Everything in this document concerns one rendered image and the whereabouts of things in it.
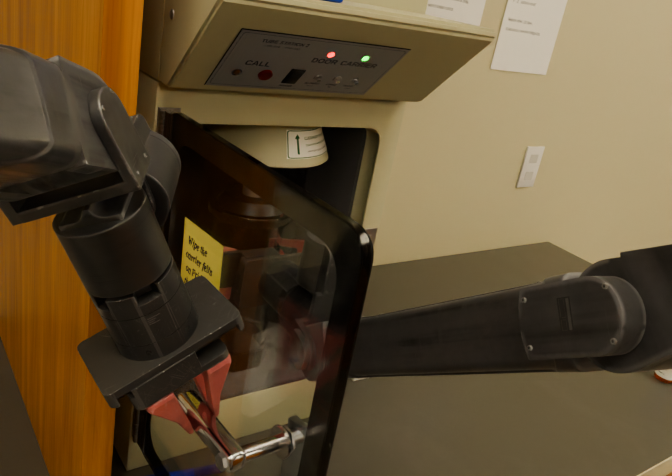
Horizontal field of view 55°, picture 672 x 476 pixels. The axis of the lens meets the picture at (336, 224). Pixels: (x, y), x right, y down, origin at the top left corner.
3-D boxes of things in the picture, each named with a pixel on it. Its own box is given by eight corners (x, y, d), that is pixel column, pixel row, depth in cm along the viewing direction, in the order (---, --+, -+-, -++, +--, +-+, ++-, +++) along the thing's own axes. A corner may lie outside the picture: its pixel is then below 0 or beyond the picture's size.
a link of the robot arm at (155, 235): (31, 230, 36) (129, 211, 36) (65, 169, 42) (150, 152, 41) (81, 318, 40) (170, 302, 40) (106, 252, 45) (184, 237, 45)
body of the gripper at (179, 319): (85, 363, 46) (39, 286, 42) (209, 291, 50) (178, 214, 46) (115, 417, 41) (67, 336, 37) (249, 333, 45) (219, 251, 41)
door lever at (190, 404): (230, 398, 55) (233, 372, 54) (290, 465, 48) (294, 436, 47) (171, 414, 52) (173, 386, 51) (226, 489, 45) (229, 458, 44)
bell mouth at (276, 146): (167, 125, 83) (171, 83, 81) (284, 128, 93) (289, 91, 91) (227, 170, 70) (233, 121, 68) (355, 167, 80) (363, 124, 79)
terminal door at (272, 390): (144, 443, 75) (174, 107, 61) (281, 675, 53) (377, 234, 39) (137, 445, 74) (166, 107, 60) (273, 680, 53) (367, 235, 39)
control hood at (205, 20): (155, 81, 60) (164, -31, 57) (408, 97, 79) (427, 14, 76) (206, 113, 52) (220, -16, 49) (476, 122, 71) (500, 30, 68)
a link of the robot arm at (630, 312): (631, 374, 29) (774, 361, 34) (612, 251, 30) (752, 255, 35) (286, 381, 67) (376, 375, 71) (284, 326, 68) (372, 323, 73)
